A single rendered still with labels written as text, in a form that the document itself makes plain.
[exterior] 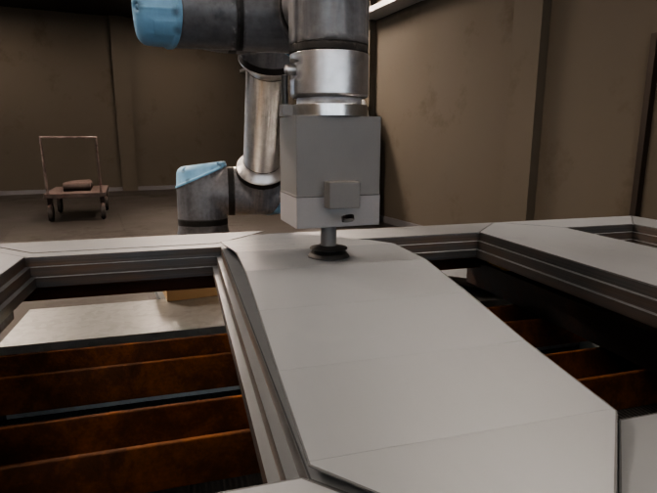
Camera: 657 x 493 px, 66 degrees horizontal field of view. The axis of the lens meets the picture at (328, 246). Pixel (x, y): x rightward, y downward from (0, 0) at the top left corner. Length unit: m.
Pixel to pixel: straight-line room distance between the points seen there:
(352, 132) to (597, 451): 0.32
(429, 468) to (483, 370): 0.10
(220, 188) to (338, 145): 0.74
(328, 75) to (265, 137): 0.63
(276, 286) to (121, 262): 0.39
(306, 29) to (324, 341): 0.27
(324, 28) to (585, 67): 3.91
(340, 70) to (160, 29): 0.20
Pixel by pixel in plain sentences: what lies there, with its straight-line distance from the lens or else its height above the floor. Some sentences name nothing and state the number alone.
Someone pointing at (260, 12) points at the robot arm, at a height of 1.14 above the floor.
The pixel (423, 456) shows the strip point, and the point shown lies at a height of 0.86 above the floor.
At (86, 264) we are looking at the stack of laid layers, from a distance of 0.79.
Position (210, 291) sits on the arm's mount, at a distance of 1.14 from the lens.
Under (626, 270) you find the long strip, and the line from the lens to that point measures 0.73.
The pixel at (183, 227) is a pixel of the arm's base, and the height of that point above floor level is 0.82.
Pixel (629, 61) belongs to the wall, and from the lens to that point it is 4.13.
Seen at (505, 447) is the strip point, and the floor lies 0.86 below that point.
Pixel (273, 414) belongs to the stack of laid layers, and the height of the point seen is 0.84.
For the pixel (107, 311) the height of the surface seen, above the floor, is 0.68.
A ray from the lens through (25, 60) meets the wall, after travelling 11.57.
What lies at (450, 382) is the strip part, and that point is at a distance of 0.33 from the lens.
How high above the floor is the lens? 1.01
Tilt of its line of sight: 12 degrees down
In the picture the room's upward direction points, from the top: straight up
